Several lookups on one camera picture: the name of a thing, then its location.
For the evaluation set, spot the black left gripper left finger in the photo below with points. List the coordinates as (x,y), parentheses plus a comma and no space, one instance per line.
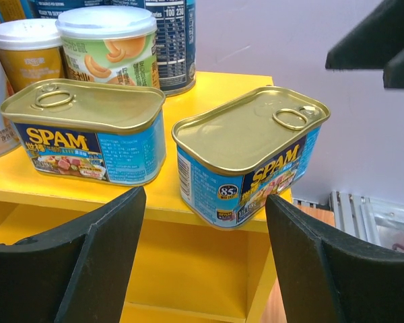
(76,272)

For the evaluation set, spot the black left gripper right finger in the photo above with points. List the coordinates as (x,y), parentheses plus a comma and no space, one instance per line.
(327,275)

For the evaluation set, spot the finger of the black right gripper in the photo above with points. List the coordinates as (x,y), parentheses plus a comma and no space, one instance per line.
(376,43)

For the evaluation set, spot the yellow wooden shelf cabinet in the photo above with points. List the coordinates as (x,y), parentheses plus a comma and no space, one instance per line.
(185,270)

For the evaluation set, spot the gold sardine tin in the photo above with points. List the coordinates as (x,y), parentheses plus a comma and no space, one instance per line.
(231,158)
(92,131)

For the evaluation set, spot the blue can silver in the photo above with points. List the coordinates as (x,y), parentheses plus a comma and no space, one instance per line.
(175,38)

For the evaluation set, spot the small can white lid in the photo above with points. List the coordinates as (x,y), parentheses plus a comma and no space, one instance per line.
(31,51)

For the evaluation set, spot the yellow can white lid front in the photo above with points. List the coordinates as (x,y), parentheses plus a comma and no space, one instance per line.
(110,44)

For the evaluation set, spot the tall yellow blue can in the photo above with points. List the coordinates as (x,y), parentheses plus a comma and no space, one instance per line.
(11,10)

